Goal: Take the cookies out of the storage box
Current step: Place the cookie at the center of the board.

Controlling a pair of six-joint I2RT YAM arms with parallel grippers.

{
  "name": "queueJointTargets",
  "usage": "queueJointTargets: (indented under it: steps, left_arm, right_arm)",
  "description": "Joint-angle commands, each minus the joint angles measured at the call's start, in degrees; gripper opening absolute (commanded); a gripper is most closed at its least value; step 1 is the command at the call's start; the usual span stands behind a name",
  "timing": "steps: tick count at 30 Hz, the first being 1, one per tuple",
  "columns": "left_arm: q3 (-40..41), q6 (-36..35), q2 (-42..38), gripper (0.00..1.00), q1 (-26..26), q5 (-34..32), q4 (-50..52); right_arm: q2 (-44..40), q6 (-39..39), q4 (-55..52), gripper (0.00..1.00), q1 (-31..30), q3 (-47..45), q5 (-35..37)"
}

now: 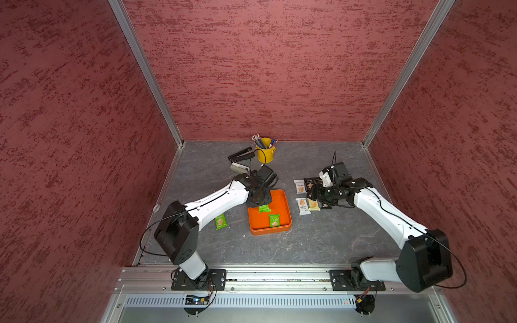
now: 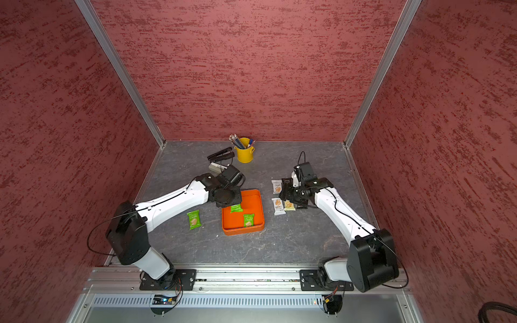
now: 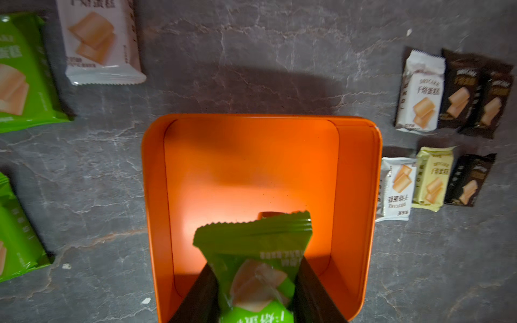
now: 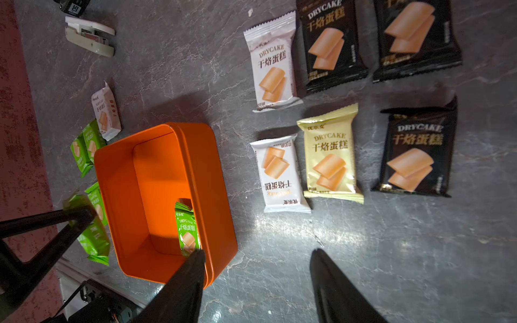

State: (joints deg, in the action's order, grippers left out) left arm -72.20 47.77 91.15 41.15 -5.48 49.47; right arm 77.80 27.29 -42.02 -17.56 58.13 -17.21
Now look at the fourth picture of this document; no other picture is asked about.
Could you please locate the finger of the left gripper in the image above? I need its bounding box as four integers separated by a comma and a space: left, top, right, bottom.
1, 206, 97, 319

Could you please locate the white cookie packet front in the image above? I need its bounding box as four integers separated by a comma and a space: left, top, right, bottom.
250, 134, 312, 213

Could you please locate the black cookie packet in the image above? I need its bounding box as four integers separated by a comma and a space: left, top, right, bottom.
296, 0, 368, 94
373, 0, 463, 83
371, 97, 458, 198

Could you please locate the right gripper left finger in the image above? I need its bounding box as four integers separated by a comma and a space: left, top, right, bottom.
133, 250, 205, 322

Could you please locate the white red cookie packet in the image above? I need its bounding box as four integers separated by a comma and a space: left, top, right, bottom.
91, 82, 122, 141

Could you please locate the black stapler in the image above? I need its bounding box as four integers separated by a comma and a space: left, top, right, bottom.
54, 0, 90, 17

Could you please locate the white pink cookie packet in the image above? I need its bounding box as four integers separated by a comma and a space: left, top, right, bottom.
244, 11, 302, 113

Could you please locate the yellow cookie packet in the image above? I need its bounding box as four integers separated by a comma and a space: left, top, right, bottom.
297, 103, 364, 204

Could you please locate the hidden green cookie packet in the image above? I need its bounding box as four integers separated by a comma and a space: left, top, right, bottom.
71, 134, 94, 178

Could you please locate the orange plastic storage tray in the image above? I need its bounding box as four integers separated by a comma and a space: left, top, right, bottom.
94, 122, 238, 286

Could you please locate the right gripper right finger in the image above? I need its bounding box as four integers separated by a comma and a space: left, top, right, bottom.
310, 248, 386, 323

